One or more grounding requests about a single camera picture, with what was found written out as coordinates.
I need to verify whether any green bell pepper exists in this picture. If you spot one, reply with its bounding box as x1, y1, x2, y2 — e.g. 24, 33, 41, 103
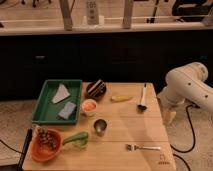
62, 131, 89, 148

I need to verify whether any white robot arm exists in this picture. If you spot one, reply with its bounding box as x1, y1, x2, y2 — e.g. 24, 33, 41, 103
157, 62, 213, 125

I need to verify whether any black bar at table edge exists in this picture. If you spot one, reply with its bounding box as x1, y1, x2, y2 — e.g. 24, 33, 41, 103
17, 128, 33, 171

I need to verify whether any green plastic tray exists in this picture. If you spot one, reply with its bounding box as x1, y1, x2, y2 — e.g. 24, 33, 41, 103
32, 80, 82, 125

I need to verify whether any black cable right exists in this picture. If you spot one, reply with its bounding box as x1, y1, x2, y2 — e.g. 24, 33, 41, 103
169, 103, 198, 171

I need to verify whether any small metal cup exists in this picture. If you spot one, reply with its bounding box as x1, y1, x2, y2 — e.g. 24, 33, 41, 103
94, 119, 107, 136

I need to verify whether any yellow banana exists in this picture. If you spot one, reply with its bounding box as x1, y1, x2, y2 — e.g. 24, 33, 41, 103
111, 96, 132, 102

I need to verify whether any orange bowl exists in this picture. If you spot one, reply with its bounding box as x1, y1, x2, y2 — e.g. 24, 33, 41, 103
30, 129, 62, 163

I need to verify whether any chocolate cake slice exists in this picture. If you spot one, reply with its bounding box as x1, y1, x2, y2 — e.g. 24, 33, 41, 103
85, 79, 107, 100

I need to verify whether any dark grapes bunch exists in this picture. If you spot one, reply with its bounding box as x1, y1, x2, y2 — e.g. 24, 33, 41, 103
37, 128, 56, 150

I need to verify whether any white cup with orange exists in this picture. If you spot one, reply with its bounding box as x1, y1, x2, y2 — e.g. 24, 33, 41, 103
81, 99, 97, 117

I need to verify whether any white triangular cloth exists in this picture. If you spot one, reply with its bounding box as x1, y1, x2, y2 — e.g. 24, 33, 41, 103
52, 84, 70, 104

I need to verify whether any silver fork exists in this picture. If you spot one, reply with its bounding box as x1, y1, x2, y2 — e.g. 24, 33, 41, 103
125, 144, 161, 151

